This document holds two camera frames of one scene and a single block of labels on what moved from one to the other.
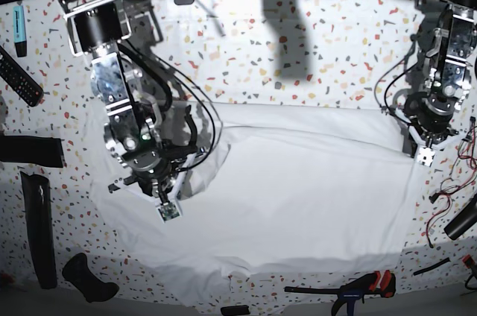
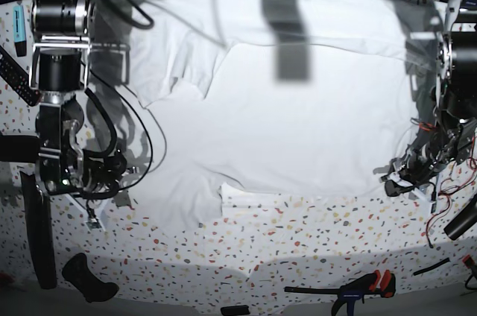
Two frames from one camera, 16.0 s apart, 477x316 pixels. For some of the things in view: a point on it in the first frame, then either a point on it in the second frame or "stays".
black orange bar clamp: x=382 y=283 stays
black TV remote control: x=19 y=80 stays
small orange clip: x=468 y=261 stays
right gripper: x=428 y=117 → x=417 y=168
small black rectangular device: x=239 y=310 stays
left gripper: x=156 y=174 → x=101 y=174
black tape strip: x=41 y=150 stays
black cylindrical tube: x=38 y=197 stays
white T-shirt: x=288 y=185 → x=260 y=89
